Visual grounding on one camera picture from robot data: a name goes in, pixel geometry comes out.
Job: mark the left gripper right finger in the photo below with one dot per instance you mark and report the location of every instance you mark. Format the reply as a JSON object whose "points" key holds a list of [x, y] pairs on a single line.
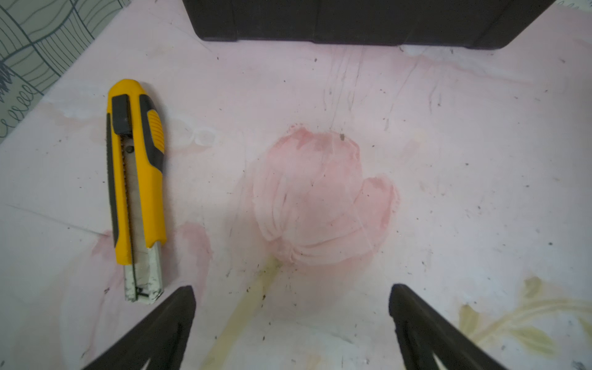
{"points": [[427, 340]]}

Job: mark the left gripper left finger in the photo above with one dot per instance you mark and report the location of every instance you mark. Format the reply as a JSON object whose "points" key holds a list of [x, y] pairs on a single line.
{"points": [[159, 341]]}

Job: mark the yellow black utility knife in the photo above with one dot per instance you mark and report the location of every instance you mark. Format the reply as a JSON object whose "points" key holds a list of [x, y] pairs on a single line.
{"points": [[135, 148]]}

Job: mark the yellow black toolbox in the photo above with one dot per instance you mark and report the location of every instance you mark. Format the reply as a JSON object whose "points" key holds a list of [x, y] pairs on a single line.
{"points": [[477, 24]]}

